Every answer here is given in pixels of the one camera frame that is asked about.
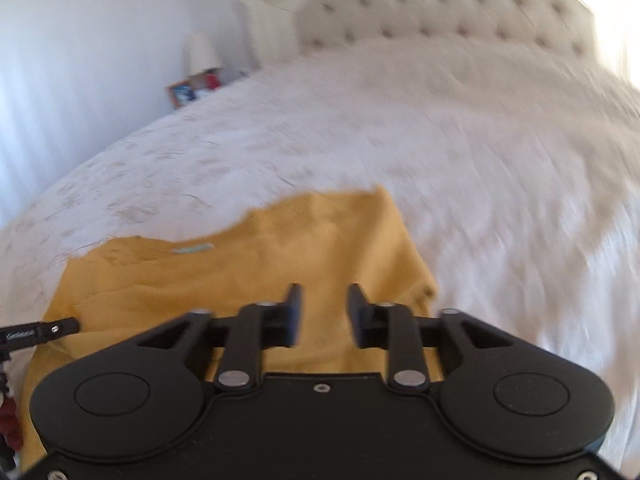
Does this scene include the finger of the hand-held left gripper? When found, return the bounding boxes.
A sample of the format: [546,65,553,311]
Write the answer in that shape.
[0,315,81,356]

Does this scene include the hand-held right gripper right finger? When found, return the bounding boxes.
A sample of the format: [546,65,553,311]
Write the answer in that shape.
[347,283,516,394]

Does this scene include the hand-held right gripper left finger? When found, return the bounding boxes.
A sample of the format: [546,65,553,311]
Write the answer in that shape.
[135,283,305,394]

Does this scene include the yellow knit sweater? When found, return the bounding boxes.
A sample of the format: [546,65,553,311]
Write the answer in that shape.
[17,186,444,473]

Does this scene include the white floral bedspread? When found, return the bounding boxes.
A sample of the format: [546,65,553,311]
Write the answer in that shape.
[0,37,640,480]

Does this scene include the white sheer curtain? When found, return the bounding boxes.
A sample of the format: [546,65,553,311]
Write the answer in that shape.
[0,20,101,221]

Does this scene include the white table lamp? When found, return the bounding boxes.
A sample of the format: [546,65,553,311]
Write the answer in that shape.
[186,31,224,75]

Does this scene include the cream tufted headboard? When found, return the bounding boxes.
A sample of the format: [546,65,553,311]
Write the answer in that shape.
[242,0,603,73]

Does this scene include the wooden picture frame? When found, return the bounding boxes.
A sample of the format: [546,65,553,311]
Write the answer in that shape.
[166,80,197,109]

